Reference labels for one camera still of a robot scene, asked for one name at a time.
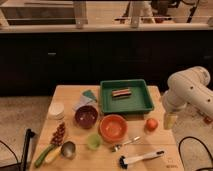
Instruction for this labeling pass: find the translucent yellowish gripper finger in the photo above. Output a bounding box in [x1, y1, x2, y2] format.
[164, 113, 178, 130]

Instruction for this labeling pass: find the black and white dish brush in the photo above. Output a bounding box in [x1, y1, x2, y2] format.
[119, 150, 164, 169]

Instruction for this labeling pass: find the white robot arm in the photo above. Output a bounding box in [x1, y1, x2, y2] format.
[162, 66, 213, 130]

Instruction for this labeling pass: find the orange red bowl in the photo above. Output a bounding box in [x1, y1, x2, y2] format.
[99, 114, 128, 143]

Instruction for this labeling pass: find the dark maroon bowl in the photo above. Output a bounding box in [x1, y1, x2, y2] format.
[74, 105, 98, 129]

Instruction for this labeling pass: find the small orange fruit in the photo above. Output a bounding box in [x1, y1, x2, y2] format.
[145, 118, 158, 132]

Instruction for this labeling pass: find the green plastic tray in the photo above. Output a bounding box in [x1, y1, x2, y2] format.
[99, 79, 154, 114]

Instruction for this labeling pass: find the silver metal fork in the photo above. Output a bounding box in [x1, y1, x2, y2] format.
[111, 136, 141, 152]

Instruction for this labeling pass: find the small green cup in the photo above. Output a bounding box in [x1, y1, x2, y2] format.
[87, 134, 102, 150]

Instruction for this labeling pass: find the white and teal cloth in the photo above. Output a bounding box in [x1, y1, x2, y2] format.
[73, 90, 97, 111]

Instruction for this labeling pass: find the red grape bunch toy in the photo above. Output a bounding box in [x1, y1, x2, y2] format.
[51, 122, 65, 146]

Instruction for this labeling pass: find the yellow corn toy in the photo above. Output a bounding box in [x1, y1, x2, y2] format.
[45, 146, 61, 164]

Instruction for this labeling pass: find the green cucumber toy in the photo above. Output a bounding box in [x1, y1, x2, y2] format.
[34, 144, 55, 168]

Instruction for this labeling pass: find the black stand left of table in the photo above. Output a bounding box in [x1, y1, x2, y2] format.
[20, 129, 35, 171]

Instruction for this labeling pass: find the black cable on floor right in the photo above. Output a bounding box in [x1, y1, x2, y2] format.
[178, 136, 213, 171]

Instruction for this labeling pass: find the black cable on floor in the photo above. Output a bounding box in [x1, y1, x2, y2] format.
[178, 136, 213, 171]
[0, 139, 22, 171]

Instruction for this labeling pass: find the black cable on floor left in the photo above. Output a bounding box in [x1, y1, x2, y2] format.
[0, 139, 22, 171]

